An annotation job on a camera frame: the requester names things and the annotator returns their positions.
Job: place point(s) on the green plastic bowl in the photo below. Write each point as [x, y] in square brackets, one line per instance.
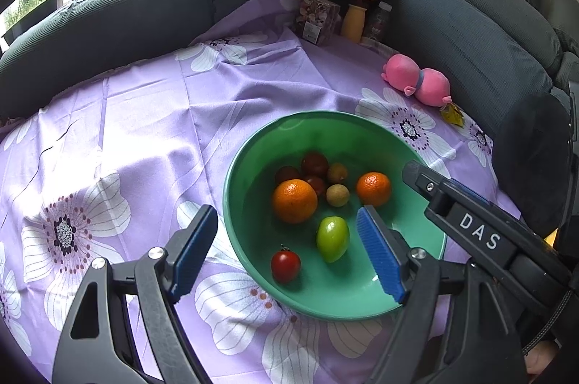
[362, 140]

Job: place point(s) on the dark red tomato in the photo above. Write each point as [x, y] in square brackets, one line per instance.
[286, 174]
[316, 184]
[315, 164]

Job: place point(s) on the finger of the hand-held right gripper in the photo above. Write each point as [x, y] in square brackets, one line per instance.
[475, 226]
[470, 190]

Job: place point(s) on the yellow bottle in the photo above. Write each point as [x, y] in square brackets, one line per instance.
[353, 22]

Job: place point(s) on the purple floral tablecloth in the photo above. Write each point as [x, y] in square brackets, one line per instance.
[149, 117]

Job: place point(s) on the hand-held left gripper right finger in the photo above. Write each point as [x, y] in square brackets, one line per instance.
[380, 253]

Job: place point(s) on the orange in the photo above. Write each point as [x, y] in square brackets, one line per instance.
[373, 188]
[294, 201]

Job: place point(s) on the person's right hand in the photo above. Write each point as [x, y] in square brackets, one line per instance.
[543, 359]

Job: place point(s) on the brown longan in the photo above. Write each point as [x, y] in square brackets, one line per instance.
[338, 173]
[338, 194]

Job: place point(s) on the yellow snack packet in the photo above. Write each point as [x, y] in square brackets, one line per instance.
[452, 115]

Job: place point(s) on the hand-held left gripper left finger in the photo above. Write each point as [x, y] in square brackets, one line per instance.
[194, 253]

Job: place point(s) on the dark grey sofa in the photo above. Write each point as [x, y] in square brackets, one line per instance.
[113, 18]

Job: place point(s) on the pink plush toy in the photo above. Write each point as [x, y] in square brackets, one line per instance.
[407, 74]

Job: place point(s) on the dark drink bottle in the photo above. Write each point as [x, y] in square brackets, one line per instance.
[377, 22]

